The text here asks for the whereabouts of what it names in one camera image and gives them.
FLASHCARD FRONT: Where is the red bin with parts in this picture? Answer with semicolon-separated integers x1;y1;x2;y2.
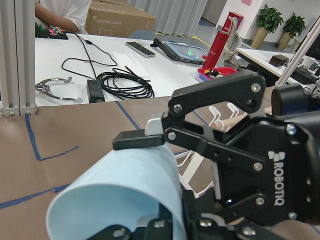
197;67;238;82

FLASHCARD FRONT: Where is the cardboard box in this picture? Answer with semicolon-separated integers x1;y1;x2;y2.
85;0;156;38

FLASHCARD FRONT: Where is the coiled black cable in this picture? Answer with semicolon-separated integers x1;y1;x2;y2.
96;65;155;99

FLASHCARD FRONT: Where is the black power adapter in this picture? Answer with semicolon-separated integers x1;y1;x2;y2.
86;79;105;103

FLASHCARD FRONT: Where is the red cylinder bottle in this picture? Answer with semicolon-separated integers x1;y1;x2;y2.
203;11;244;70

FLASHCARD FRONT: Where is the light blue plastic cup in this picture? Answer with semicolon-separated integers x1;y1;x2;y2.
46;145;186;240

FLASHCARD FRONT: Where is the white wire cup rack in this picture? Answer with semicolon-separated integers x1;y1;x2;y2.
173;105;251;199

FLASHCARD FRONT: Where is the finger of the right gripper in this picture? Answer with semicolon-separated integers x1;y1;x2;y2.
112;70;267;161

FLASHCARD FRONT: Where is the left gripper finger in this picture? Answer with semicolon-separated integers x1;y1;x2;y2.
99;218;173;240

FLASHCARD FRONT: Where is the teach pendant tablet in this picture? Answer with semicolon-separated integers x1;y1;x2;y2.
150;38;208;65

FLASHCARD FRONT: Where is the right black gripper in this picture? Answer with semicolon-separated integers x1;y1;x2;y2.
183;104;320;240

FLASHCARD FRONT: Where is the green leafy plant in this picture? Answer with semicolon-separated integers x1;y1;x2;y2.
250;5;284;49

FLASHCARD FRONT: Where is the aluminium frame post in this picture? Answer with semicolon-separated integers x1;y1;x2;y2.
0;0;37;116

